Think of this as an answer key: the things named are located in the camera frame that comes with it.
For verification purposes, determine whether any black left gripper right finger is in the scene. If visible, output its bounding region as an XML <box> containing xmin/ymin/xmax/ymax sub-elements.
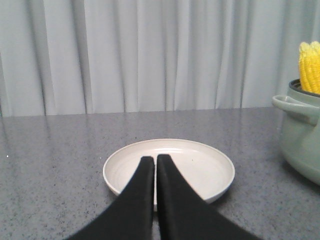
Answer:
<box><xmin>156</xmin><ymin>154</ymin><xmax>258</xmax><ymax>240</ymax></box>

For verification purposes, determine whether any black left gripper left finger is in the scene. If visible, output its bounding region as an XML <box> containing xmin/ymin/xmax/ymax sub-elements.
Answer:
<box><xmin>69</xmin><ymin>156</ymin><xmax>155</xmax><ymax>240</ymax></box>

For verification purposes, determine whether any beige round plate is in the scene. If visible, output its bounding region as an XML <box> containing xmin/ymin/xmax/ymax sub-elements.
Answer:
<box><xmin>102</xmin><ymin>138</ymin><xmax>236</xmax><ymax>204</ymax></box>

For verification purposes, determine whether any yellow corn cob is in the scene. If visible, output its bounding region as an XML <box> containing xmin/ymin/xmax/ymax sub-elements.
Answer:
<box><xmin>298</xmin><ymin>42</ymin><xmax>318</xmax><ymax>93</ymax></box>
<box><xmin>308</xmin><ymin>41</ymin><xmax>320</xmax><ymax>94</ymax></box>

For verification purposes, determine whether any green electric cooking pot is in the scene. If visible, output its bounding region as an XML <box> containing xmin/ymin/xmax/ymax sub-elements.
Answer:
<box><xmin>272</xmin><ymin>79</ymin><xmax>320</xmax><ymax>185</ymax></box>

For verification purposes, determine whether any grey pleated curtain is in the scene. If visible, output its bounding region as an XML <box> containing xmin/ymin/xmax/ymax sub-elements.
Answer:
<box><xmin>0</xmin><ymin>0</ymin><xmax>320</xmax><ymax>117</ymax></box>

